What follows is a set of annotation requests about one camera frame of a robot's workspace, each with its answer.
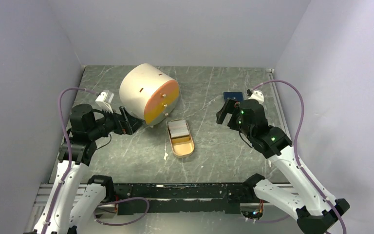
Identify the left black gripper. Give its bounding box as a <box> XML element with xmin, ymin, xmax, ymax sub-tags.
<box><xmin>88</xmin><ymin>104</ymin><xmax>145</xmax><ymax>139</ymax></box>

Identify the blue leather card holder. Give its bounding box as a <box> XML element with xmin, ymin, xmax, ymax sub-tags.
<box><xmin>223</xmin><ymin>92</ymin><xmax>243</xmax><ymax>102</ymax></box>

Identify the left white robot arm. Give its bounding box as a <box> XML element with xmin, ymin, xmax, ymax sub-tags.
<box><xmin>31</xmin><ymin>104</ymin><xmax>144</xmax><ymax>234</ymax></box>

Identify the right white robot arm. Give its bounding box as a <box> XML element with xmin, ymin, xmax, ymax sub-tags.
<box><xmin>216</xmin><ymin>98</ymin><xmax>350</xmax><ymax>234</ymax></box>

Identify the stack of white cards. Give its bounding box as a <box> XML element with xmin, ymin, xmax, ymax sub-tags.
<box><xmin>168</xmin><ymin>119</ymin><xmax>190</xmax><ymax>139</ymax></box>

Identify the tan oval card tray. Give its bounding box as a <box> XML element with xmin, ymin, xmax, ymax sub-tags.
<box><xmin>167</xmin><ymin>120</ymin><xmax>195</xmax><ymax>158</ymax></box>

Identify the round white drawer cabinet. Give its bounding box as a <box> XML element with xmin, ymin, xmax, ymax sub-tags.
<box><xmin>119</xmin><ymin>63</ymin><xmax>180</xmax><ymax>126</ymax></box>

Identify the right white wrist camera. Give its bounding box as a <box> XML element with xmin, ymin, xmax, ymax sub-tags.
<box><xmin>246</xmin><ymin>89</ymin><xmax>264</xmax><ymax>104</ymax></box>

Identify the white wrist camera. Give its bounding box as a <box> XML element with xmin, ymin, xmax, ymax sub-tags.
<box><xmin>95</xmin><ymin>90</ymin><xmax>114</xmax><ymax>113</ymax></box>
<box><xmin>246</xmin><ymin>89</ymin><xmax>264</xmax><ymax>104</ymax></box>

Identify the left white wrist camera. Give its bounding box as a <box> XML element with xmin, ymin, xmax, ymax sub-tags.
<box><xmin>95</xmin><ymin>90</ymin><xmax>114</xmax><ymax>113</ymax></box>

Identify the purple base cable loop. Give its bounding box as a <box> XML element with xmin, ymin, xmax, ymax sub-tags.
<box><xmin>93</xmin><ymin>197</ymin><xmax>150</xmax><ymax>227</ymax></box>

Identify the black base frame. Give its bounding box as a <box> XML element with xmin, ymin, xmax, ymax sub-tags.
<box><xmin>114</xmin><ymin>183</ymin><xmax>259</xmax><ymax>215</ymax></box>

